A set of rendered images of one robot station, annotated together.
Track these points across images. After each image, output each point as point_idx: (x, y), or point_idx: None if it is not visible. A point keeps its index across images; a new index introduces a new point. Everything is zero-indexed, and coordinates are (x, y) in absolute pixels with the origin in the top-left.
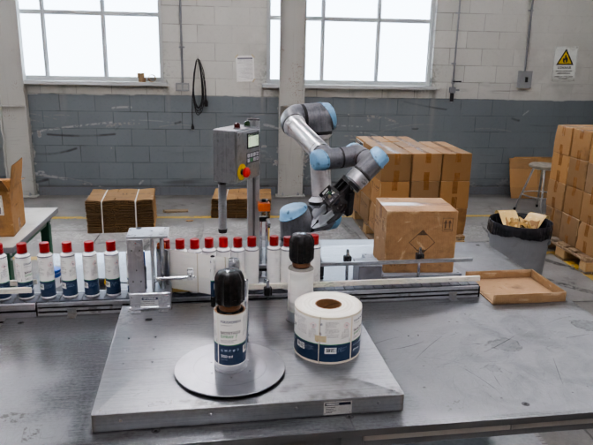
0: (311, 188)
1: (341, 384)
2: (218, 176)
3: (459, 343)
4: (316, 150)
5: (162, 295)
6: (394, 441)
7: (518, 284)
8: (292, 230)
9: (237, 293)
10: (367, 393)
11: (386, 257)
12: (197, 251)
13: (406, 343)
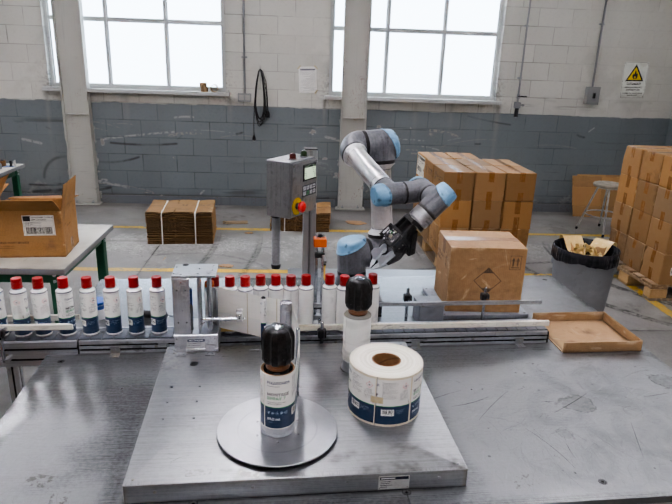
0: (371, 220)
1: (398, 453)
2: (271, 209)
3: (527, 401)
4: (377, 185)
5: (209, 337)
6: None
7: (589, 328)
8: (350, 264)
9: (286, 352)
10: (427, 466)
11: (448, 295)
12: (247, 289)
13: (469, 398)
